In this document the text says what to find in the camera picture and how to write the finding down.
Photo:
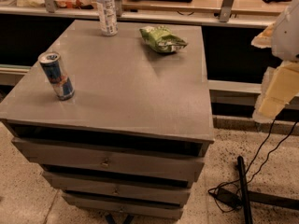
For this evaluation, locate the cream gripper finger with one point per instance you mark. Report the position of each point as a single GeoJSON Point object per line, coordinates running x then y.
{"type": "Point", "coordinates": [278, 88]}
{"type": "Point", "coordinates": [263, 39]}

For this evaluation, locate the clear plastic water bottle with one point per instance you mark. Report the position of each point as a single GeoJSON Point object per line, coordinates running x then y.
{"type": "Point", "coordinates": [107, 17]}

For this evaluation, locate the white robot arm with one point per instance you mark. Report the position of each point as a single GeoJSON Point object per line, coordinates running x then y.
{"type": "Point", "coordinates": [285, 37]}

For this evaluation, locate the Red Bull can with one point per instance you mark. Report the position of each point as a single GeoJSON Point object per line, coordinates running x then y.
{"type": "Point", "coordinates": [53, 67]}

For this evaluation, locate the wooden shelf bench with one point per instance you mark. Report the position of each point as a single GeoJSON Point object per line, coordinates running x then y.
{"type": "Point", "coordinates": [246, 9]}

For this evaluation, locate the green chip bag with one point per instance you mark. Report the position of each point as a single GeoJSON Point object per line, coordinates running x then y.
{"type": "Point", "coordinates": [161, 39]}

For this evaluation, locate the black metal stand leg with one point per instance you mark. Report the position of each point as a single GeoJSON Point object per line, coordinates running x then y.
{"type": "Point", "coordinates": [248, 196]}

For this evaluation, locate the black power adapter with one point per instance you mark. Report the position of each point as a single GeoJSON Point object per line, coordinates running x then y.
{"type": "Point", "coordinates": [227, 197]}

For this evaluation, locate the grey drawer cabinet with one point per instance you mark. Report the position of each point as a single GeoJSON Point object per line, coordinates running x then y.
{"type": "Point", "coordinates": [133, 137]}

